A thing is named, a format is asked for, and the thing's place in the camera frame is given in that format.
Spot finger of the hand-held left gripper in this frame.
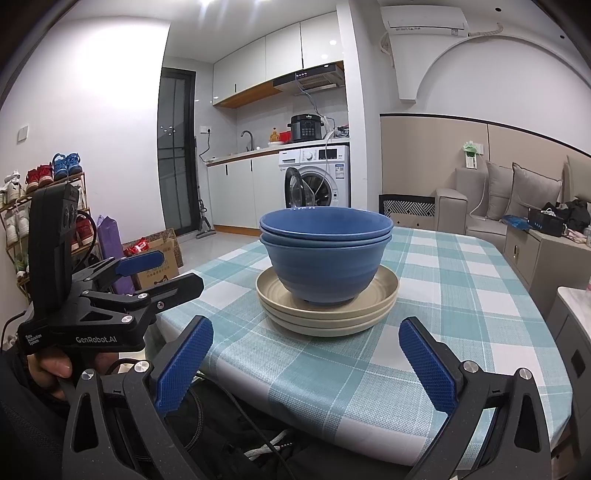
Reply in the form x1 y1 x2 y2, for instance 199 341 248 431
71 249 167 296
81 271 205 324

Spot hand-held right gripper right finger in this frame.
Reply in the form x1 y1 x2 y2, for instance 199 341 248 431
398 316 552 480

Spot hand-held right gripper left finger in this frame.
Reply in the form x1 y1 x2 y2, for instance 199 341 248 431
62 315 214 480

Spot cream plate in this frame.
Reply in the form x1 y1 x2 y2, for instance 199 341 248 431
259 295 399 326
268 309 391 337
255 265 400 311

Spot blue bowl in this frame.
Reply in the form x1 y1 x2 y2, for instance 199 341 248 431
264 242 387 305
259 208 394 241
259 231 393 252

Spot person's left forearm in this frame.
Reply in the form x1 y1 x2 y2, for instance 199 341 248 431
0 351 70 480

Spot person's left hand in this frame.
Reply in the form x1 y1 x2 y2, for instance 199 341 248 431
23 344 77 400

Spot teal checked tablecloth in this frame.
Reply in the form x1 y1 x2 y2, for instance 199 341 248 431
157 225 573 469

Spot brown cardboard box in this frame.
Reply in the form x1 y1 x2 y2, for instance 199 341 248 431
122 237 181 291

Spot purple bag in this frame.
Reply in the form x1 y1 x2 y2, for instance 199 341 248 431
95 215 122 264

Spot wooden shoe rack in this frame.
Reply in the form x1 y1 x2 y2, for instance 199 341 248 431
0 154 100 305

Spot upright vacuum cleaner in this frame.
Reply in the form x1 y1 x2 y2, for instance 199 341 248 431
195 185 215 239

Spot white kitchen base cabinets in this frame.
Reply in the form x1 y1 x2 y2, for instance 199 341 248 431
205 150 282 232

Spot dark glass door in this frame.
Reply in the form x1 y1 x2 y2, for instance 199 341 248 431
157 67 199 236

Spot white marble side table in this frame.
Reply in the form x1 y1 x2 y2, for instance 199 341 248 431
545 286 591 462

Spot beige low cabinet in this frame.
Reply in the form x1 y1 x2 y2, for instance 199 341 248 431
502 224 591 319

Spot black white patterned chair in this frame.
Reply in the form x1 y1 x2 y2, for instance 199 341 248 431
379 194 437 232

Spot beige sofa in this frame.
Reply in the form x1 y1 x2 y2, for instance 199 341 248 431
436 154 591 250

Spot black box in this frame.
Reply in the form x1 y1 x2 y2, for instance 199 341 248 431
527 209 568 238

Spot grey cushion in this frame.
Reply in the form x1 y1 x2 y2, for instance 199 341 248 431
505 162 564 222
485 161 513 221

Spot white washing machine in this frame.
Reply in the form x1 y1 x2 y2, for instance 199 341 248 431
278 144 352 209

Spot black pressure cooker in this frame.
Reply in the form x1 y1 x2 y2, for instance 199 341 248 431
287 113 324 143

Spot black clothes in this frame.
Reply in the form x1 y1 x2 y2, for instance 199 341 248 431
542 198 591 232

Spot range hood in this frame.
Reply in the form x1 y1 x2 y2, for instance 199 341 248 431
272 64 346 95

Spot white air conditioner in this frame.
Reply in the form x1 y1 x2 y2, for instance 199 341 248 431
379 6 468 37

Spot black cable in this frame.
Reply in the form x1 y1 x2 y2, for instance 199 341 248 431
185 374 301 480

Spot white cable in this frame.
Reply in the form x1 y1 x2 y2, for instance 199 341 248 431
242 429 296 460

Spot white wall panel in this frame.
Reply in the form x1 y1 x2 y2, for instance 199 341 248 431
461 140 485 171

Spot white wall cabinets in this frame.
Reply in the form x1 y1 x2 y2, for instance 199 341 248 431
212 11 345 109

